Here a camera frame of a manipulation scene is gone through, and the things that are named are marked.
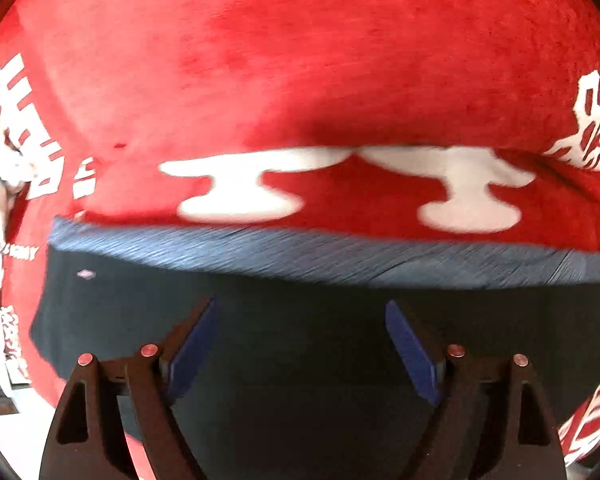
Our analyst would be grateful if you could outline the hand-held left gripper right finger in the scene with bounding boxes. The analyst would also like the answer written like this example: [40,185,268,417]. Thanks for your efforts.
[385,300,569,480]

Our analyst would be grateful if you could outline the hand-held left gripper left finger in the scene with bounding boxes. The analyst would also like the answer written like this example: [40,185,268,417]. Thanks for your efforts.
[39,296,219,480]

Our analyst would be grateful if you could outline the black pants with grey waistband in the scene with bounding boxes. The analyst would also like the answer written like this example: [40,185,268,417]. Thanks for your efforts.
[30,215,600,480]

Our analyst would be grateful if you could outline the red printed blanket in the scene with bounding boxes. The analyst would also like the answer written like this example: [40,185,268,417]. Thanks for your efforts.
[0,0,600,471]

